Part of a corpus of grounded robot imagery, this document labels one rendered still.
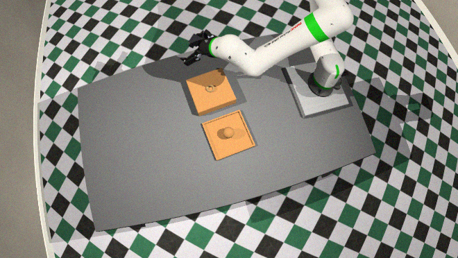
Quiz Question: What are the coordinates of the tan ball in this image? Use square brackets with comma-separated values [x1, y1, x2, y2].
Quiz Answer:
[223, 127, 235, 138]

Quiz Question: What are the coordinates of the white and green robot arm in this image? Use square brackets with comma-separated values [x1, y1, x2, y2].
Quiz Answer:
[203, 0, 354, 97]

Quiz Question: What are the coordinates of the orange rectangular block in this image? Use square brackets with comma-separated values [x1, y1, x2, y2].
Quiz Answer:
[186, 68, 236, 116]

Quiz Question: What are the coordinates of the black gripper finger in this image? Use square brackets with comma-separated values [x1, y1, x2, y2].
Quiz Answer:
[196, 30, 214, 40]
[180, 47, 201, 66]

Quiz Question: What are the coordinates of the orange shallow rimmed tray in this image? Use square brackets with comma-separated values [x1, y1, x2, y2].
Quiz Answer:
[202, 110, 255, 160]

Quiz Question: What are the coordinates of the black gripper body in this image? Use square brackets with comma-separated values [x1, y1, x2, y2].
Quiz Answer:
[198, 40, 205, 55]

